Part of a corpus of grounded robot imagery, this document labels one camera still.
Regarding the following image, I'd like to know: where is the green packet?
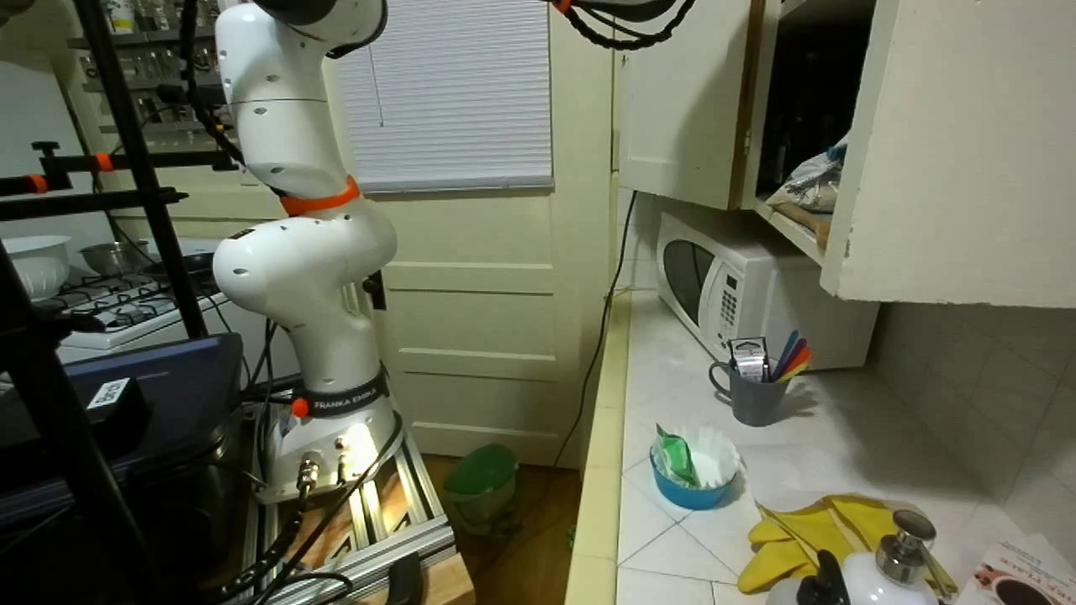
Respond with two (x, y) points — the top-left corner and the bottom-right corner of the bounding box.
(654, 423), (708, 490)

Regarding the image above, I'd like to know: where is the shelf with glassware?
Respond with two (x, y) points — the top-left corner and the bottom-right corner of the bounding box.
(64, 0), (229, 154)

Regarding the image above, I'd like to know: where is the green trash bin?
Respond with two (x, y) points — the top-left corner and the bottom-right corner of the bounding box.
(439, 442), (523, 537)

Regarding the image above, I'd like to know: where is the white microwave oven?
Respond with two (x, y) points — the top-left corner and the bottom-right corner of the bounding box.
(654, 210), (886, 373)

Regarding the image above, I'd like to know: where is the white window blind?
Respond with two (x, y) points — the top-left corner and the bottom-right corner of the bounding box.
(322, 0), (557, 203)

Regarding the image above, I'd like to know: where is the grey mug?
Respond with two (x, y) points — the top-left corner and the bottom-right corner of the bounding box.
(708, 356), (793, 432)

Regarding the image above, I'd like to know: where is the blue bowl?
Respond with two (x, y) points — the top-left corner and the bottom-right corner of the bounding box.
(648, 432), (747, 515)

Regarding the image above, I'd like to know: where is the blue pen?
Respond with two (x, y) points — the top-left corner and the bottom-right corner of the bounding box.
(773, 327), (806, 377)

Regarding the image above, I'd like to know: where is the red pen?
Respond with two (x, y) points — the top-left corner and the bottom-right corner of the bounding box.
(784, 343), (818, 386)

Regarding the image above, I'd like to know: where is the white printed bag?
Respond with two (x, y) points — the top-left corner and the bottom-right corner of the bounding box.
(782, 138), (850, 218)

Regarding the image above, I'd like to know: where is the stove top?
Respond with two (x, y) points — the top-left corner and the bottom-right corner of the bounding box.
(51, 255), (246, 355)

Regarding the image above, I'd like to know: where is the black metal stand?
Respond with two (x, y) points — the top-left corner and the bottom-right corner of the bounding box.
(0, 0), (246, 343)

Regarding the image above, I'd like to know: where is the yellow banana bunch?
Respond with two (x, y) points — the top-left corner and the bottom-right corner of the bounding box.
(767, 504), (957, 605)

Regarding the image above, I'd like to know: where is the black box with white label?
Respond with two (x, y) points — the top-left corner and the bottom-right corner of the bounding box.
(64, 373), (156, 453)

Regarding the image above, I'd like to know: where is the cream cabinet door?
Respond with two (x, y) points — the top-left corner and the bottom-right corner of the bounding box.
(822, 0), (1076, 312)

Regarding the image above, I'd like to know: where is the black tripod leg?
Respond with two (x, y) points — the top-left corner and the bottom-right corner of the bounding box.
(0, 246), (173, 605)

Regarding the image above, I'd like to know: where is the white bowl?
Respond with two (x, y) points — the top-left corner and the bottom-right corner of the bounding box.
(0, 232), (77, 305)

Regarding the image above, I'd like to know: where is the printed magazine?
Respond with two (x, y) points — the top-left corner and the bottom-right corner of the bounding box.
(964, 534), (1076, 605)

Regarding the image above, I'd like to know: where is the black power cable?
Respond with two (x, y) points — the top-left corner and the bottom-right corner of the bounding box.
(549, 189), (643, 470)

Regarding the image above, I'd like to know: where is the cream wall cabinet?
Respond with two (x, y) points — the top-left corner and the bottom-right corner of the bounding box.
(612, 0), (879, 269)

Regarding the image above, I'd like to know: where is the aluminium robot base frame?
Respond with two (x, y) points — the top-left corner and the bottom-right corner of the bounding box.
(223, 432), (463, 605)

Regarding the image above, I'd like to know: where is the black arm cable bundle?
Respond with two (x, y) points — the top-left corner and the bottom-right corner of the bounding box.
(549, 0), (699, 54)

